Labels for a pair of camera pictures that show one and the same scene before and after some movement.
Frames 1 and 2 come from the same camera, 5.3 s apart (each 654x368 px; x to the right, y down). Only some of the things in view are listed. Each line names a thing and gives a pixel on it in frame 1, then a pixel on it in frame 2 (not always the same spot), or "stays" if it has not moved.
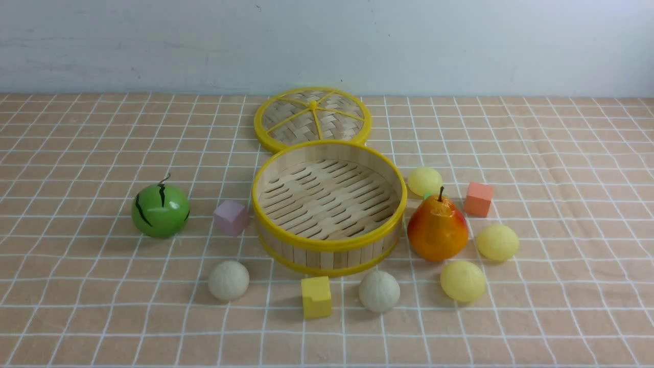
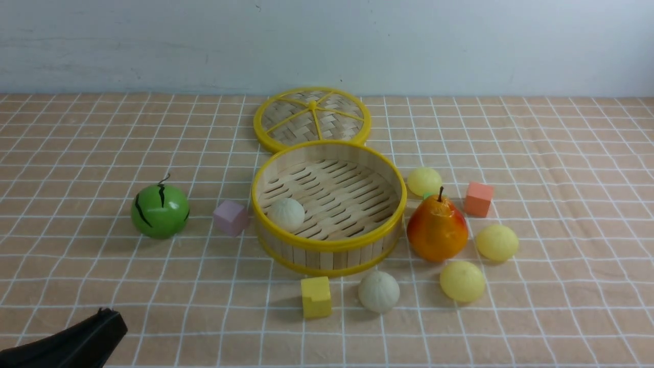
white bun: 379,291 stays
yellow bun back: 423,180 stays
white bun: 228,280 to 286,214
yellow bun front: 463,281 stays
